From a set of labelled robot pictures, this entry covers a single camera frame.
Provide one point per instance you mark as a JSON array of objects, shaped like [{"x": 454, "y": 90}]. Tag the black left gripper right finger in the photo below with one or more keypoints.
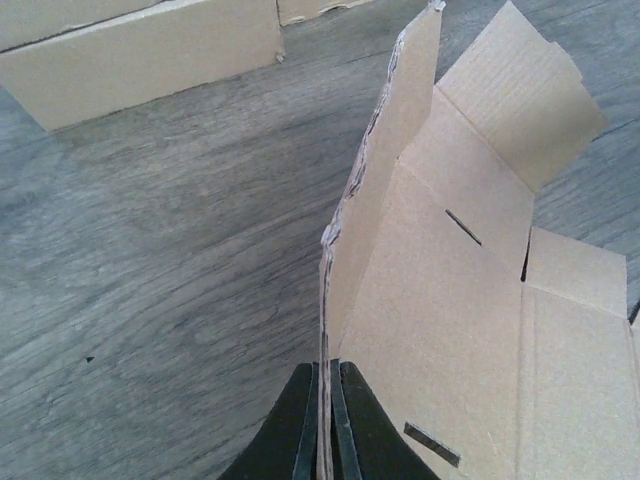
[{"x": 365, "y": 443}]

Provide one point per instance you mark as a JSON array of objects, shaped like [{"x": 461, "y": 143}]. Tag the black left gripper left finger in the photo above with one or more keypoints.
[{"x": 285, "y": 446}]

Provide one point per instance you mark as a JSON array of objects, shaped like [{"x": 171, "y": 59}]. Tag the bottom large cardboard box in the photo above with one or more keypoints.
[{"x": 139, "y": 57}]

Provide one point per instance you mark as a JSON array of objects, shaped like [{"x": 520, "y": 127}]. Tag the large cardboard box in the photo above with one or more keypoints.
[
  {"x": 139, "y": 57},
  {"x": 28, "y": 23}
]

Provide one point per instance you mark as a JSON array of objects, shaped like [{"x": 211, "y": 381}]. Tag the bottom small cardboard box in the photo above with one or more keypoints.
[{"x": 297, "y": 11}]

